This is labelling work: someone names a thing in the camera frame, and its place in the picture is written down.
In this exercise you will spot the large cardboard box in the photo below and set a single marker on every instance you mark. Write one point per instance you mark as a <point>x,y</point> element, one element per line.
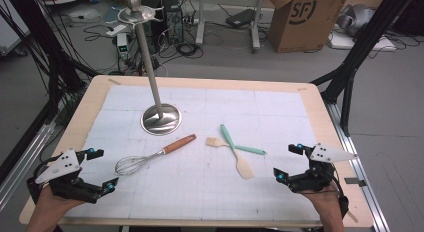
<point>300,28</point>

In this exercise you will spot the aluminium rail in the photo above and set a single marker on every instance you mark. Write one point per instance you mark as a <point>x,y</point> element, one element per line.
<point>23,162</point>
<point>368,195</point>

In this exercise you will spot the grey machine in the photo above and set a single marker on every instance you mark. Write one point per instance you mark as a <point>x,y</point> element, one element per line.
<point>356,18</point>

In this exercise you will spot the white power strip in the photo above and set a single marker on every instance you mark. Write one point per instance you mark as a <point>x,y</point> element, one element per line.
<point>116,30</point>

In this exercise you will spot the black frame post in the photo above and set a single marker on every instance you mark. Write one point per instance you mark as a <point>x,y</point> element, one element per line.
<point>366,35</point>
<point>43,35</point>

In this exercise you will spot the person's left hand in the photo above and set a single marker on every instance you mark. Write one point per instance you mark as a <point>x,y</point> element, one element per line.
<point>56,205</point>

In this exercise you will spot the black computer tower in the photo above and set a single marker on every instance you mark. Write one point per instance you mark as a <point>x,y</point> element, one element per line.
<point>173,20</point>

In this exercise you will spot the metal utensil stand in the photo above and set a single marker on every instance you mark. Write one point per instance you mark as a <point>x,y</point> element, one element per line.
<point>151,75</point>

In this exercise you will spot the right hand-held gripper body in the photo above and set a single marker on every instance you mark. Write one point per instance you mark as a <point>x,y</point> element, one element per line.
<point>316,178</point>

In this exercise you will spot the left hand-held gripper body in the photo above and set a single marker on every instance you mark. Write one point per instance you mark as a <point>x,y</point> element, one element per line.
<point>66,185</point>

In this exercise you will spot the person's right hand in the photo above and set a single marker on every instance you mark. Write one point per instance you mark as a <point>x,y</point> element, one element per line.
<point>325,203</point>

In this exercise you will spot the white grid mat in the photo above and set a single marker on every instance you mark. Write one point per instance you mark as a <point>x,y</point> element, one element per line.
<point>200,192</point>

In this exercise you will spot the white power supply unit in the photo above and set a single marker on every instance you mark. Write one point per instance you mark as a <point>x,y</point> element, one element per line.
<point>122,45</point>

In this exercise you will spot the white metal stand leg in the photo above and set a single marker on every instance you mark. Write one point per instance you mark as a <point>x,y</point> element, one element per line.
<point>256,28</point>
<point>200,22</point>

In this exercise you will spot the black tape piece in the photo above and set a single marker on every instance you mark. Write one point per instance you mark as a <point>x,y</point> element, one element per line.
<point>355,181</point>

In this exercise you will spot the white flat board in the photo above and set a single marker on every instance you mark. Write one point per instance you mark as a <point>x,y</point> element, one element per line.
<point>360,43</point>

